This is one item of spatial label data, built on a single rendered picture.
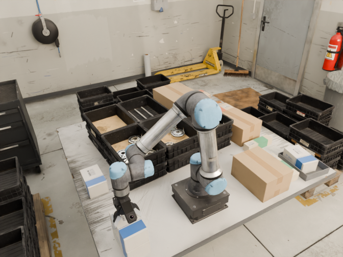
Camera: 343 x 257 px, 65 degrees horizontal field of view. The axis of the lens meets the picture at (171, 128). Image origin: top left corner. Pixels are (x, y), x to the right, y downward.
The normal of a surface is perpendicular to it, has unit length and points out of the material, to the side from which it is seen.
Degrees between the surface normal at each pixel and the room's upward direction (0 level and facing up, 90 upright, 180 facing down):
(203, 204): 2
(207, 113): 80
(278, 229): 0
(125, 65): 90
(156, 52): 90
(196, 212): 90
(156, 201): 0
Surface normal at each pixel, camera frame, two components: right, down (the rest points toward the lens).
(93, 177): -0.03, -0.85
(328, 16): -0.88, 0.27
